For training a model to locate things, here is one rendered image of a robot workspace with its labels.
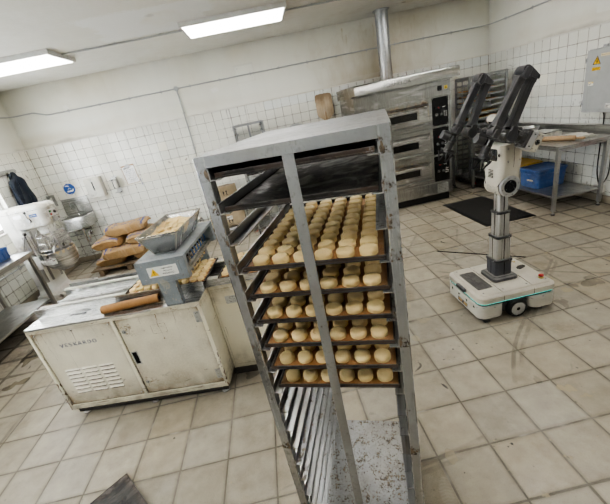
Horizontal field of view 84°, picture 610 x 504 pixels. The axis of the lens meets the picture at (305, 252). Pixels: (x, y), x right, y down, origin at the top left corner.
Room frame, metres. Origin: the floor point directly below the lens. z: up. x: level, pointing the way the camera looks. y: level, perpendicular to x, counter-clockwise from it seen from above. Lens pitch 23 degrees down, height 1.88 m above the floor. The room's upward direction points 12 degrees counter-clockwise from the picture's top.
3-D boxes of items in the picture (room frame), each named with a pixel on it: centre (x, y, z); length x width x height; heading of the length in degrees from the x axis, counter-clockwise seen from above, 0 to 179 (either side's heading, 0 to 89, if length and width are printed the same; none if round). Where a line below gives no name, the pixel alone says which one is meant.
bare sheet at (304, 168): (1.12, -0.09, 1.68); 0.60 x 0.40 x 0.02; 164
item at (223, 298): (2.38, 0.40, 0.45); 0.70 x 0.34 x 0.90; 86
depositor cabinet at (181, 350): (2.45, 1.37, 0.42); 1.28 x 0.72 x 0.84; 86
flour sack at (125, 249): (5.49, 2.89, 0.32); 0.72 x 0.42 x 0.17; 97
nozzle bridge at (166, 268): (2.41, 0.90, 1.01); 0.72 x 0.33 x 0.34; 176
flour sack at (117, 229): (5.73, 2.85, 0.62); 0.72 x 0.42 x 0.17; 99
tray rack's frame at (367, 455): (1.13, -0.09, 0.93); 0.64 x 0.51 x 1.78; 164
